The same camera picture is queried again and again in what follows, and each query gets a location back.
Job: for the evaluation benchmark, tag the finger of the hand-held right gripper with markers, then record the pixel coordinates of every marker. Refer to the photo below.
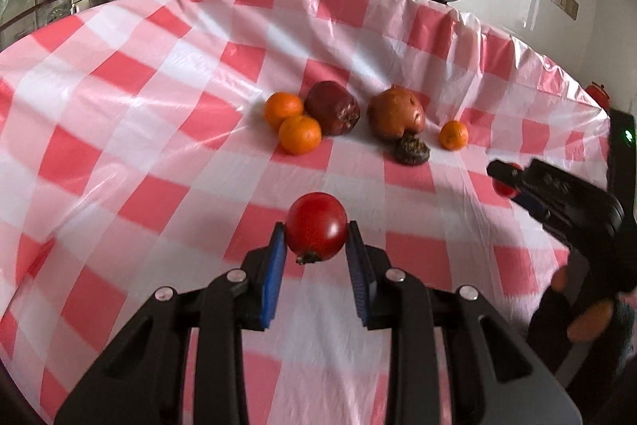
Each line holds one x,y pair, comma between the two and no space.
536,207
547,178

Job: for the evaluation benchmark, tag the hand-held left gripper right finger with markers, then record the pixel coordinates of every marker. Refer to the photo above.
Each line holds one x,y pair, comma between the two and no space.
359,275

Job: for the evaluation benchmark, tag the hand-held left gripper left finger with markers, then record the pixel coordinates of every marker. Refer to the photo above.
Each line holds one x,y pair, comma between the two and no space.
272,275

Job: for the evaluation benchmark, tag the red tomato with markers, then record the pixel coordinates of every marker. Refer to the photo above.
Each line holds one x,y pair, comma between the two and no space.
316,226
505,189

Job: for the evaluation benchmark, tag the orange tangerine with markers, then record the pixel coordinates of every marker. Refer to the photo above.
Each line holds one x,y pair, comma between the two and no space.
282,107
453,135
300,135

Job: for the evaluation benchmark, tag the person's right hand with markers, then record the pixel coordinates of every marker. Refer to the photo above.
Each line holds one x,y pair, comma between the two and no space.
589,323

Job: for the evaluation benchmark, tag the small red jar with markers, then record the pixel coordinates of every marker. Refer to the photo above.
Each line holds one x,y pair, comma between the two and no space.
597,92

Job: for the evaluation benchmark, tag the dark brown wrinkled fruit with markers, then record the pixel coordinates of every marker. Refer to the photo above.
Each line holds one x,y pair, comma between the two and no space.
412,151

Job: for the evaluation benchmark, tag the brown pomegranate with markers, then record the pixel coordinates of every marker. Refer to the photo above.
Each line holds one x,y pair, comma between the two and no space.
395,114

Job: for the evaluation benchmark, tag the dark red pomegranate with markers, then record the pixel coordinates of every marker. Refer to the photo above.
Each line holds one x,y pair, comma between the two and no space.
332,107

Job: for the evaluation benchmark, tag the red white checkered tablecloth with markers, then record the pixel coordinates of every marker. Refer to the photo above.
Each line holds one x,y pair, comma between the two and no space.
149,156

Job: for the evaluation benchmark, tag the beige wall socket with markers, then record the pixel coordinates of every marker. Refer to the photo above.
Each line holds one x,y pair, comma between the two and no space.
566,2

